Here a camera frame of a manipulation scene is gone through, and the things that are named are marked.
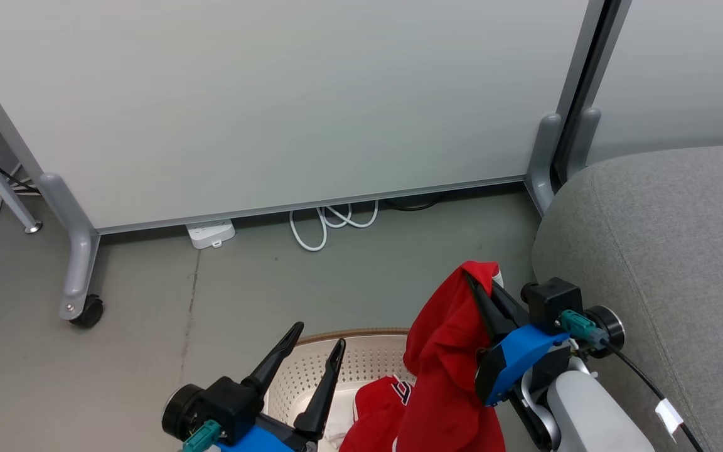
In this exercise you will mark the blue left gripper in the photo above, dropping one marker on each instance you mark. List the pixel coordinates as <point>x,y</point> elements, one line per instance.
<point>261,439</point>

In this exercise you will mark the white power strip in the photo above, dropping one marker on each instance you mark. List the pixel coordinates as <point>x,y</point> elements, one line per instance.
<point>211,233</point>

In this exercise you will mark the white perforated laundry basket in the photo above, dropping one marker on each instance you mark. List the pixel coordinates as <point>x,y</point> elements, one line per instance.
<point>368,361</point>

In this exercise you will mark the white cloth in basket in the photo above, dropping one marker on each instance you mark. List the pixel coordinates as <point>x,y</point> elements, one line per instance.
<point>338,434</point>

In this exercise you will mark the grey fabric sofa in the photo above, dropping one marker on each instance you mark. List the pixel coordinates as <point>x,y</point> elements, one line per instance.
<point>669,263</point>

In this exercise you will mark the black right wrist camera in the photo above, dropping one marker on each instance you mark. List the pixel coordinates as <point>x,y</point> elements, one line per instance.
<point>550,301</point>

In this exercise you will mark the red jersey garment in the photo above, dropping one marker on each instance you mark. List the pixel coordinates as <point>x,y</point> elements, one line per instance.
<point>449,376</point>

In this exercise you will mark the black caster wheel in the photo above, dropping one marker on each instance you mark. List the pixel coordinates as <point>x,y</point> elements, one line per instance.
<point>90,311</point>

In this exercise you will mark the narrow white partition panel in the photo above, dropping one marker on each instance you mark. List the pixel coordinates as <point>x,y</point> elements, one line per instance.
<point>681,69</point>

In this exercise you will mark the large white partition panel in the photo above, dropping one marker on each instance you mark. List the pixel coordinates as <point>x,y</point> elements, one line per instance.
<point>273,100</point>

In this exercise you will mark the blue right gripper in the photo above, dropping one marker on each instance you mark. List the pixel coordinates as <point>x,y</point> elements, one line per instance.
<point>518,358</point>

